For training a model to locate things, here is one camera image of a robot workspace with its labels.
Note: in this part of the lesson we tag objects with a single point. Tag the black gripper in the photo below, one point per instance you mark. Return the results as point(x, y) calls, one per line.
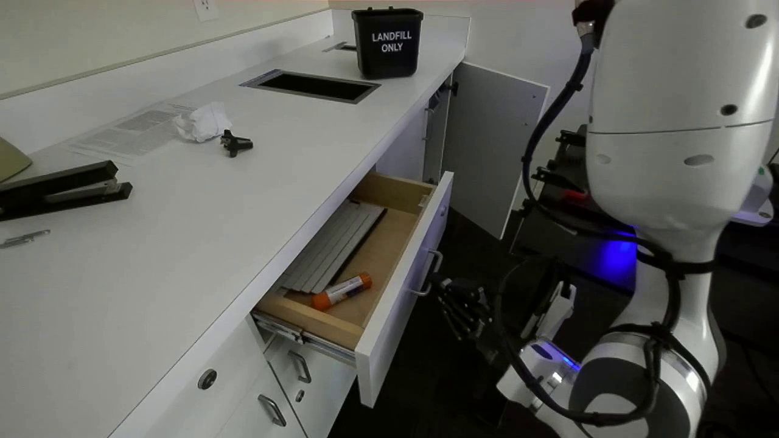
point(476, 317)

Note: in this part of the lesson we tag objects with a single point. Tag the white drawer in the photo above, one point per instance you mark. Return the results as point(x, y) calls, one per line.
point(397, 255)
point(316, 383)

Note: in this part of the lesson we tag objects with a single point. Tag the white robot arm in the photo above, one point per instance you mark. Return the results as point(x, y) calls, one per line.
point(683, 109)

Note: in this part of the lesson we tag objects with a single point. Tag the grey tray in drawer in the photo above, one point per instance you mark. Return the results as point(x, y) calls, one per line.
point(333, 246)

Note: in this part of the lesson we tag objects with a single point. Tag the open white cabinet door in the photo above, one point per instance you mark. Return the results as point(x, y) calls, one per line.
point(487, 130)

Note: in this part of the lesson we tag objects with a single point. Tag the orange capped tube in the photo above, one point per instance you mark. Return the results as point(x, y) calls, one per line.
point(338, 293)

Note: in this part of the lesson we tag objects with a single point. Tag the closed white cabinet door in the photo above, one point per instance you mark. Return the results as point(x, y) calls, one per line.
point(406, 155)

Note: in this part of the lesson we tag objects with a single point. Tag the black landfill bin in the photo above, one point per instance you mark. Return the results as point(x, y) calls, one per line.
point(389, 43)

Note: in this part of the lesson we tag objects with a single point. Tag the small black clip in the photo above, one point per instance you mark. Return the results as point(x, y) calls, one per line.
point(235, 144)

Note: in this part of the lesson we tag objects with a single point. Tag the crumpled white paper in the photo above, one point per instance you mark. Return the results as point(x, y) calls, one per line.
point(204, 123)

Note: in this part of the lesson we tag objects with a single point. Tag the black stapler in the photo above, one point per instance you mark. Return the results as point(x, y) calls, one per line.
point(60, 190)

